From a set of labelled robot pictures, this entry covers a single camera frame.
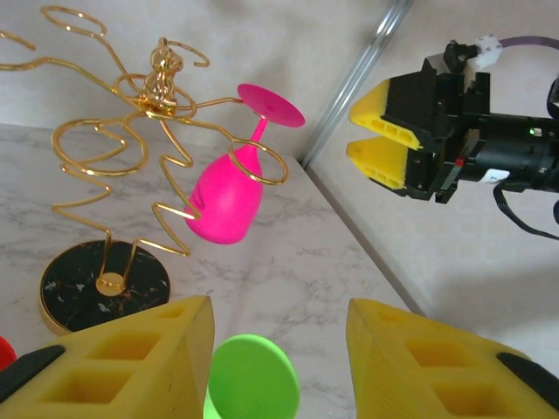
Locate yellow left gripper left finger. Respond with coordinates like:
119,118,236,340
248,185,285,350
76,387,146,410
0,295,216,419

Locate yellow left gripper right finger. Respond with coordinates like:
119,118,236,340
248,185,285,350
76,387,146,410
347,298,559,419

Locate red wine glass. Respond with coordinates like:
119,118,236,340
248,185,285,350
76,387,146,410
0,335,17,372

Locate green wine glass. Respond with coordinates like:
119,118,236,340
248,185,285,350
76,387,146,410
203,333,301,419

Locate pink wine glass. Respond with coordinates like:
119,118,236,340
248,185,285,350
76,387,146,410
183,82,306,245

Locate aluminium frame rail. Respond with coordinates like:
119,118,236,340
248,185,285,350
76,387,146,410
300,0,414,169

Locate gold wire wine glass rack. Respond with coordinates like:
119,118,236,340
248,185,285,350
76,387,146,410
0,4,289,337

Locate purple camera cable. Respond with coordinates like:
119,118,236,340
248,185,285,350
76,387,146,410
497,35,559,49

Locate black cable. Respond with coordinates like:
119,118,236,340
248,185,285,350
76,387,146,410
493,182,559,240

